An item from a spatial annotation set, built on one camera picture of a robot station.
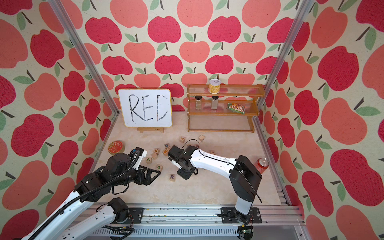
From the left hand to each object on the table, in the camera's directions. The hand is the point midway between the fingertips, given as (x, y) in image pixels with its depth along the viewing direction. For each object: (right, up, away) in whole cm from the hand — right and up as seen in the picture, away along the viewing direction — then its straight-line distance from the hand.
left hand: (153, 175), depth 68 cm
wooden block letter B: (+1, +5, +27) cm, 27 cm away
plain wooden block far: (+25, +14, +36) cm, 46 cm away
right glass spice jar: (+33, +38, +32) cm, 60 cm away
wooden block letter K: (-5, +6, +28) cm, 29 cm away
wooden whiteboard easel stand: (-19, +20, +38) cm, 47 cm away
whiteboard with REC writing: (-13, +35, +31) cm, 48 cm away
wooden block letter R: (+7, -7, +16) cm, 19 cm away
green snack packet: (+47, +35, +28) cm, 65 cm away
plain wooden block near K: (-7, +3, +28) cm, 29 cm away
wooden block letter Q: (+1, +9, +31) cm, 32 cm away
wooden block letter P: (-2, -3, +21) cm, 21 cm away
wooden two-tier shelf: (+54, +43, +47) cm, 84 cm away
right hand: (+15, -5, +15) cm, 22 cm away
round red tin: (-33, +8, +30) cm, 45 cm away
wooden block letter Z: (+11, +13, +34) cm, 38 cm away
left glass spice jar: (+22, +40, +28) cm, 54 cm away
